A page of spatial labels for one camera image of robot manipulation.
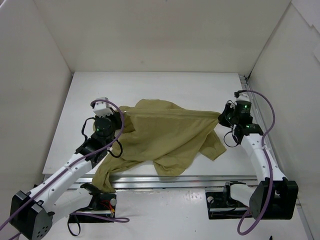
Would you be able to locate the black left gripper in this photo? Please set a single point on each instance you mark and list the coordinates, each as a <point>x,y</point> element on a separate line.
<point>118,119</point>

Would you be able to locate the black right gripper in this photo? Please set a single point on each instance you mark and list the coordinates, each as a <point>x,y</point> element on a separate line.
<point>224,118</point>

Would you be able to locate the olive yellow hooded jacket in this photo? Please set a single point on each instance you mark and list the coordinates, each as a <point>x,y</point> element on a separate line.
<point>164,133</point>

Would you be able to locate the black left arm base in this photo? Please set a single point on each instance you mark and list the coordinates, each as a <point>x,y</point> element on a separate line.
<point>102,205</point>

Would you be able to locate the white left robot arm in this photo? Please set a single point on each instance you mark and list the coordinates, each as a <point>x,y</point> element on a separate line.
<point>32,213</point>

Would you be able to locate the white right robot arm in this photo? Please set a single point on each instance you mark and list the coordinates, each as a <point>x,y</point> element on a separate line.
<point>275,196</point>

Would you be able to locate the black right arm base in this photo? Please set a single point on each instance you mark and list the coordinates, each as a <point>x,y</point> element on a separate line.
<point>220,204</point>

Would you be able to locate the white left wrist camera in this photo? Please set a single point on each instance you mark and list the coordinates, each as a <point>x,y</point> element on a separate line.
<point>101,107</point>

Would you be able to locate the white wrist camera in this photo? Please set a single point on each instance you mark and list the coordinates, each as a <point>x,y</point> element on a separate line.
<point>101,107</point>
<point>241,95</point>

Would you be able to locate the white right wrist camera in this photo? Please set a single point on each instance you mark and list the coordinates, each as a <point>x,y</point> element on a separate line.
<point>241,95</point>

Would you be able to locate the aluminium right side rail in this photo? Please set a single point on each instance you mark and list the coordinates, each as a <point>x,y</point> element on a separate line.
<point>259,118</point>

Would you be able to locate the aluminium rail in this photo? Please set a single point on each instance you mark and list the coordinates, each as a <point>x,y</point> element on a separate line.
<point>181,182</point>
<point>259,118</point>

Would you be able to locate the aluminium front rail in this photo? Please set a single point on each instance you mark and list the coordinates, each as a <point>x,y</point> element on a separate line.
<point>181,182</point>

